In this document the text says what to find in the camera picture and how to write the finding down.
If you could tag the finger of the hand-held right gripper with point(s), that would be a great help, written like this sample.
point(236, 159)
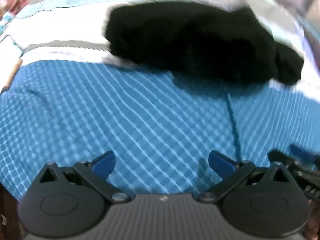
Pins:
point(280, 156)

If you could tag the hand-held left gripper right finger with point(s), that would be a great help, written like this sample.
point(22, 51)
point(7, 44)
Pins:
point(220, 163)

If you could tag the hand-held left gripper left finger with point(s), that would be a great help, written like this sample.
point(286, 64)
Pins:
point(106, 163)

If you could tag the black pants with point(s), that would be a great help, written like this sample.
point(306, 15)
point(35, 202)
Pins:
point(195, 40)

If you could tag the blue white striped blanket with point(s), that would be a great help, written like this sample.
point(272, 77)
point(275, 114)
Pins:
point(112, 110)

